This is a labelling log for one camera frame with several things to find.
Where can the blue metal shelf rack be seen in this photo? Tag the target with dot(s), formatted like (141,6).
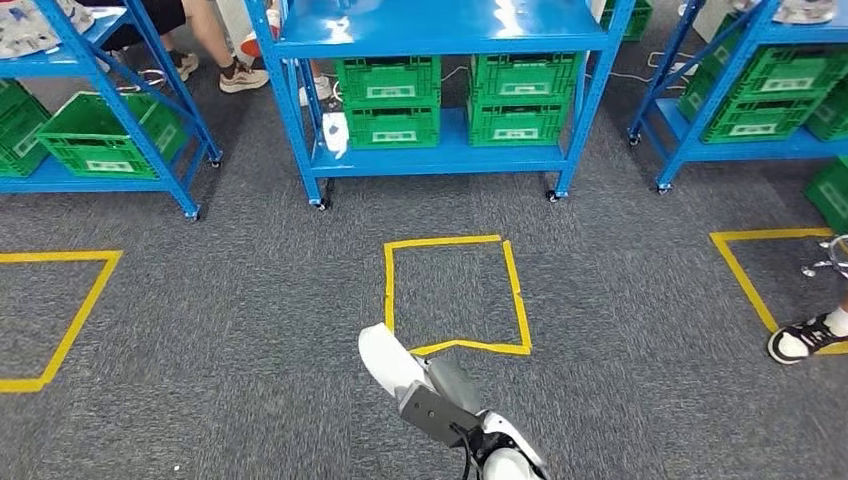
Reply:
(430,20)
(79,184)
(762,151)

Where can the grey metal parts pile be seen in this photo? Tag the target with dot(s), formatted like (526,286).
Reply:
(33,30)

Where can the white curved plastic part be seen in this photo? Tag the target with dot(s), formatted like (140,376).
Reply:
(384,361)

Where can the small white plastic object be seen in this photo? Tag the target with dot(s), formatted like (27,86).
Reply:
(336,132)

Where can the chrome chair base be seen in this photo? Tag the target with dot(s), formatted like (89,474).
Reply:
(811,270)

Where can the silver metal disc part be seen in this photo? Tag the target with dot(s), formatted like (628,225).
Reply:
(805,10)

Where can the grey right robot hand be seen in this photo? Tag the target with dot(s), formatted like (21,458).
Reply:
(457,384)

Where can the yellow floor tape square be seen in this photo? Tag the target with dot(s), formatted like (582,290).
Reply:
(444,242)
(768,234)

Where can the black right wrist camera bracket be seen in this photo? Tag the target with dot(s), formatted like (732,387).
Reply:
(434,414)

